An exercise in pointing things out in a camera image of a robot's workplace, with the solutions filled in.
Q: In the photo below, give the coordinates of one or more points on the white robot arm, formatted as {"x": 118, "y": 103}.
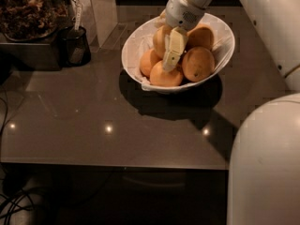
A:
{"x": 264, "y": 171}

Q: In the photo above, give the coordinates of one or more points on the white oval bowl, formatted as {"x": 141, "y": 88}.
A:
{"x": 134, "y": 52}

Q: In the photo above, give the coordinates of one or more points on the dark metal box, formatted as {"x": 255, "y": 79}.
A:
{"x": 41, "y": 54}

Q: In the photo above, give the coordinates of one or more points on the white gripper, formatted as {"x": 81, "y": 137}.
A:
{"x": 182, "y": 13}

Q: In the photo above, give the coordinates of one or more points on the orange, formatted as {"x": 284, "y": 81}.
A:
{"x": 201, "y": 36}
{"x": 147, "y": 61}
{"x": 198, "y": 64}
{"x": 159, "y": 39}
{"x": 160, "y": 77}

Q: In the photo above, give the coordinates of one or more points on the black mesh cup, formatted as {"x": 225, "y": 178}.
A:
{"x": 73, "y": 47}

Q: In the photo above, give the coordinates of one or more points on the white thermometer stick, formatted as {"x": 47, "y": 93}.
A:
{"x": 78, "y": 14}

